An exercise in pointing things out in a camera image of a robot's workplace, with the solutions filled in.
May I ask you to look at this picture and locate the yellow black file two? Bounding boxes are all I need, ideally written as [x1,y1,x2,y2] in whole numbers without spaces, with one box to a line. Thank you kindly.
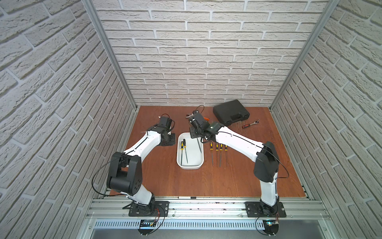
[183,138,188,163]

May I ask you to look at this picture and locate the yellow black file seven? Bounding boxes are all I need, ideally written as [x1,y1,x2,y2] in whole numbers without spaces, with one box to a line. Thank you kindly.
[210,141,214,166]

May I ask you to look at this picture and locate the yellow black file six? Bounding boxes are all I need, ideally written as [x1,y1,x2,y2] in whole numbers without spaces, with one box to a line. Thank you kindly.
[215,143,219,160]

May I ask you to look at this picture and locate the yellow black file one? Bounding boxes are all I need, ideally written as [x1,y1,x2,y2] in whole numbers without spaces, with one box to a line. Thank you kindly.
[180,141,184,166]

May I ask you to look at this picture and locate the white plastic storage box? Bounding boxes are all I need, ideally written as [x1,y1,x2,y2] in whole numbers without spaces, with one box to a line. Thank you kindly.
[177,132,204,170]

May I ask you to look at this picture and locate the yellow black file four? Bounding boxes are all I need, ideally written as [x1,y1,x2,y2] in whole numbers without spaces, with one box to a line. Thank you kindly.
[224,145,228,167]

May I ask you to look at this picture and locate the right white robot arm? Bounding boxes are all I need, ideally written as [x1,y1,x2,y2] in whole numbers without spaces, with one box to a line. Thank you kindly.
[186,110,281,217]

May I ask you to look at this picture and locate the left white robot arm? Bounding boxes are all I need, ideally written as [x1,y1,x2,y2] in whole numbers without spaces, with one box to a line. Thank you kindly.
[106,114,176,214]

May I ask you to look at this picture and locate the black plastic tool case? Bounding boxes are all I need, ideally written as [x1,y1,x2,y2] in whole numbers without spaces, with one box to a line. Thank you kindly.
[213,100,250,126]

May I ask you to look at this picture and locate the orange black pliers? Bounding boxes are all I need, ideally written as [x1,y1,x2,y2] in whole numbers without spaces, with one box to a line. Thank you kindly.
[186,113,210,121]

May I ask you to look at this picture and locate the left controller board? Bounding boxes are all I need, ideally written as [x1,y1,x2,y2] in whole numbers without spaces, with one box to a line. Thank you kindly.
[138,219,157,236]

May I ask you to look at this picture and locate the controller board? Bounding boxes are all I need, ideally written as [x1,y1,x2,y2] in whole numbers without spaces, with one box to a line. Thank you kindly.
[138,219,157,236]
[263,221,279,236]

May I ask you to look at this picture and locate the right controller board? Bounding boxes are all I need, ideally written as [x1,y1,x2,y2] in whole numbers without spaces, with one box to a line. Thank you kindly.
[263,221,279,236]

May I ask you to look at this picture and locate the red handled ratchet wrench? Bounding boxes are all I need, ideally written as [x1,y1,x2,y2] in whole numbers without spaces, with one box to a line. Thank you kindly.
[242,119,260,128]

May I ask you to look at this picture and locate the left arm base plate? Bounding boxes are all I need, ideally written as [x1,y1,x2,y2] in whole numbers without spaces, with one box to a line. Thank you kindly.
[128,201,170,217]

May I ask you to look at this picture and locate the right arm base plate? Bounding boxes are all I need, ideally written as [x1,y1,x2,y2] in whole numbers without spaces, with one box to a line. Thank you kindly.
[245,201,287,218]

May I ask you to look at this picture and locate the aluminium front rail frame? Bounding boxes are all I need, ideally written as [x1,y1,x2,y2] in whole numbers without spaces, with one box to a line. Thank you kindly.
[77,197,339,239]

